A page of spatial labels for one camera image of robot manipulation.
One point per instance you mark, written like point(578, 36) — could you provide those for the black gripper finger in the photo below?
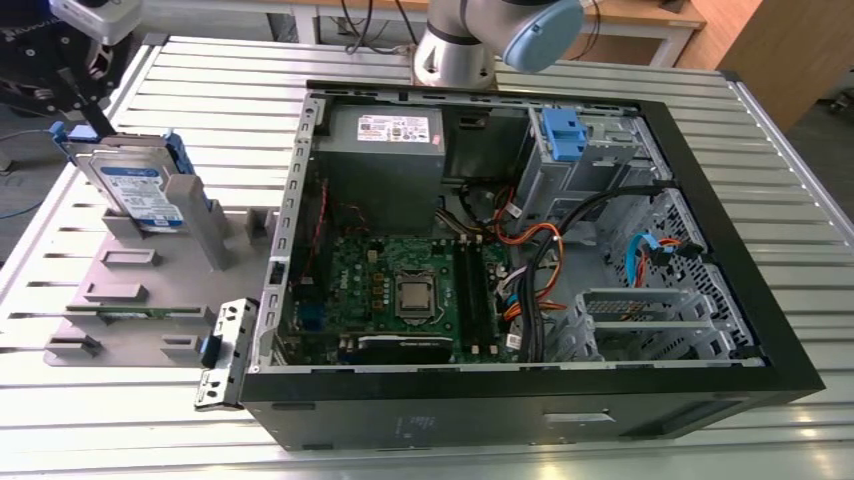
point(33, 97)
point(109, 65)

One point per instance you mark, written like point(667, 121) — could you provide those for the hard disk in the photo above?
point(133, 190)

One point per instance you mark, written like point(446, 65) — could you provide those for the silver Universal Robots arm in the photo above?
point(454, 55)

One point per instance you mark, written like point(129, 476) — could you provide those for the metal disk bay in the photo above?
point(640, 325)

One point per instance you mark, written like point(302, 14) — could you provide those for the grey parts rack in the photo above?
point(167, 280)

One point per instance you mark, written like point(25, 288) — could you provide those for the grey power supply unit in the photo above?
point(374, 190)

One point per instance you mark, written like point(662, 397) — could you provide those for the green motherboard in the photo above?
point(360, 260)

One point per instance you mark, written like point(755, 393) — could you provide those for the blue VGA port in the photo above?
point(312, 317)

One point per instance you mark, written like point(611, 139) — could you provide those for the silver CPU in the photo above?
point(416, 294)

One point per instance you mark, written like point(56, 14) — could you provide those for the blue drive cage latch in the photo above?
point(563, 135)

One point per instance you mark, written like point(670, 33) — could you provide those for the black RAM slot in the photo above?
point(464, 295)
point(471, 295)
point(488, 295)
point(480, 295)

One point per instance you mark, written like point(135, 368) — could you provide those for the black graphics card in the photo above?
point(400, 347)

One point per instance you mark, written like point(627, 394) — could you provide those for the metal optical drive cage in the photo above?
point(600, 170)

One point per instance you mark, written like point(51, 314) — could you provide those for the wooden top desk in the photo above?
point(660, 17)

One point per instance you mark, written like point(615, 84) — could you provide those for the black open PC case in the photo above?
point(467, 400)

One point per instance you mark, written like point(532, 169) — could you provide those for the wooden cabinet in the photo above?
point(787, 50)

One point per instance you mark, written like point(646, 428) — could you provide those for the black chair castor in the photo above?
point(842, 102)

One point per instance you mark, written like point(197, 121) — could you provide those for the white metal desk frame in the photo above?
point(303, 27)

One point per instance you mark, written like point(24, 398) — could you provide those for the metal card retention bracket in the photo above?
point(233, 320)

